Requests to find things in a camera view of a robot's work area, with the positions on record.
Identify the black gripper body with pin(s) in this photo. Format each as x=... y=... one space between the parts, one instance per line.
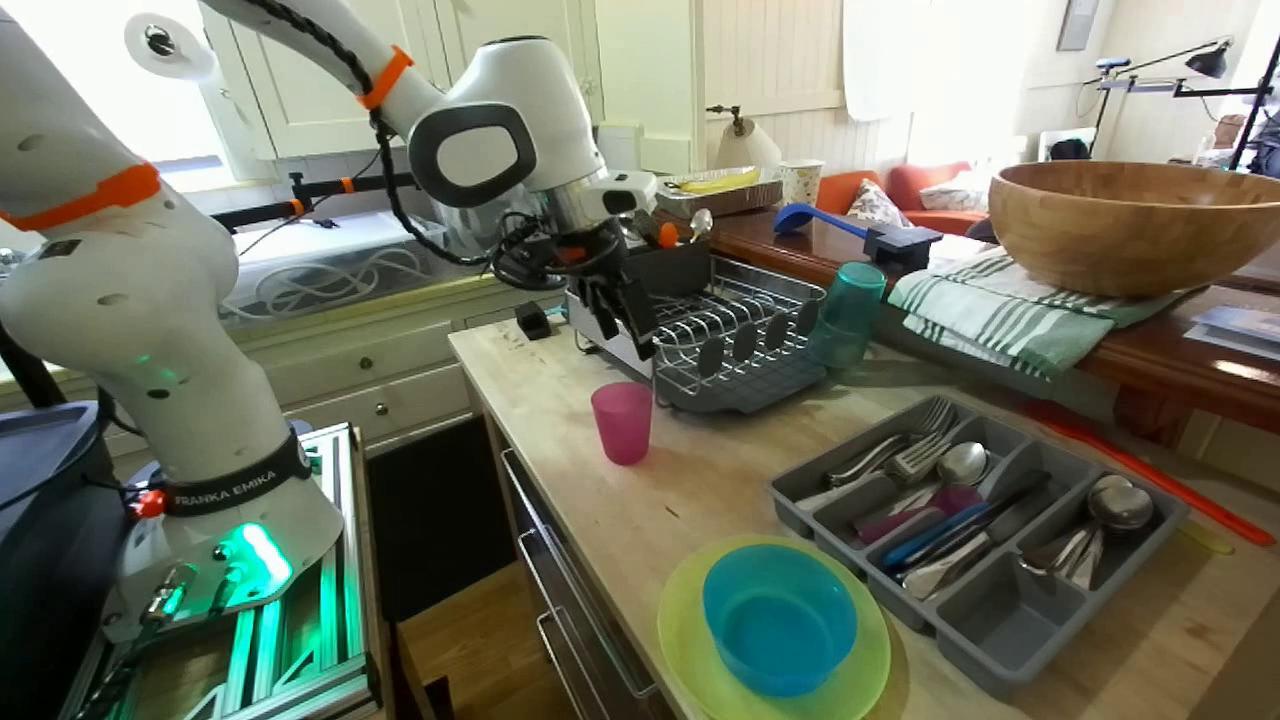
x=627 y=287

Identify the pink plastic cup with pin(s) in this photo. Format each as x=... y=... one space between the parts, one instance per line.
x=622 y=422

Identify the blue plastic bowl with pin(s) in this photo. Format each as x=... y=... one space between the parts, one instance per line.
x=777 y=618

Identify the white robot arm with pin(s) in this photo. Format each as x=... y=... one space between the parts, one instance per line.
x=124 y=281

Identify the patterned paper cup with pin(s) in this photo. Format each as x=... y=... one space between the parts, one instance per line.
x=801 y=178

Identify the teal plastic cup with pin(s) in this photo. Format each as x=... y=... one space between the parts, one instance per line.
x=851 y=317

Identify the grey cutlery tray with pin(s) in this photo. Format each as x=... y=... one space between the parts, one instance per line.
x=983 y=533

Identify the wooden bowl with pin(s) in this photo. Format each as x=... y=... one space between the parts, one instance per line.
x=1128 y=230

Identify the grey dish drying rack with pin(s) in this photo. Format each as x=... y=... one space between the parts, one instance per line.
x=728 y=339

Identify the blue ladle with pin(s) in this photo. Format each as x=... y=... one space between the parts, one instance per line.
x=880 y=245

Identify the green striped towel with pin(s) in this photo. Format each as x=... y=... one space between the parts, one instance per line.
x=996 y=314

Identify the green plastic plate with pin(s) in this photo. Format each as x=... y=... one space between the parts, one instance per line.
x=714 y=695

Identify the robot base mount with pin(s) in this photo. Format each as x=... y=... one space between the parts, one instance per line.
x=219 y=546

